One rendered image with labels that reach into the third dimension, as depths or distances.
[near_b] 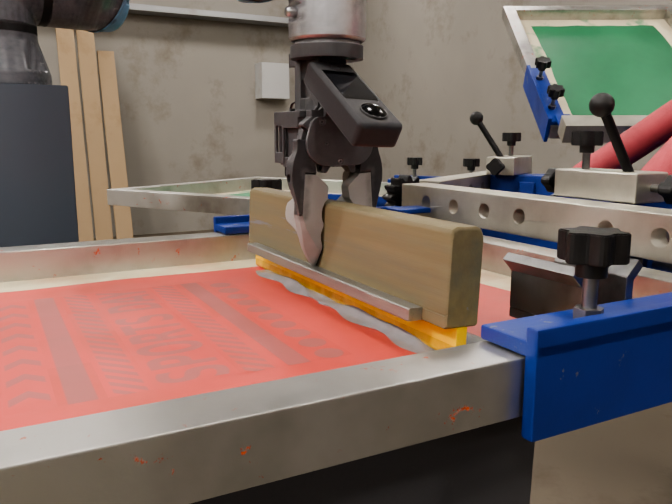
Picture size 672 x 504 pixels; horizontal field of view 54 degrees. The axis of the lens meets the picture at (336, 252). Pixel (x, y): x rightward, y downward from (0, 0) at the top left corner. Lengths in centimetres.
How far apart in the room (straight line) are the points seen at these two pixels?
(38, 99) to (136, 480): 92
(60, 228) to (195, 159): 675
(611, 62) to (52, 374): 200
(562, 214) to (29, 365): 60
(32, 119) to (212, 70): 687
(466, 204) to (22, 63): 74
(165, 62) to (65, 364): 739
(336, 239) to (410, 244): 12
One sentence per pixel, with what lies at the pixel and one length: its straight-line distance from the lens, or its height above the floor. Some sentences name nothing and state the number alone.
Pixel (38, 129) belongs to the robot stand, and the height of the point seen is 113.
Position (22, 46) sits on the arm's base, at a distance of 122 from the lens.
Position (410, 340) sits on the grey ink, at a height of 96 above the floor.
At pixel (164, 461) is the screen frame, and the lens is 32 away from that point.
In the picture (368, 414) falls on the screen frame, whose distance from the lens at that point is 36.
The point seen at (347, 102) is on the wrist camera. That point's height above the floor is 115.
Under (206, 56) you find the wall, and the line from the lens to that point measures 800.
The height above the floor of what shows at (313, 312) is 96.
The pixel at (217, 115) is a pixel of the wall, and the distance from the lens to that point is 799.
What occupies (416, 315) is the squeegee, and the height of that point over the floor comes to 99.
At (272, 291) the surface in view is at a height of 96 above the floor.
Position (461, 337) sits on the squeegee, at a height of 97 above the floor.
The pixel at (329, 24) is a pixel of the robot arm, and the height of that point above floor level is 122.
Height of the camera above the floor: 112
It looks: 10 degrees down
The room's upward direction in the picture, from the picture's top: straight up
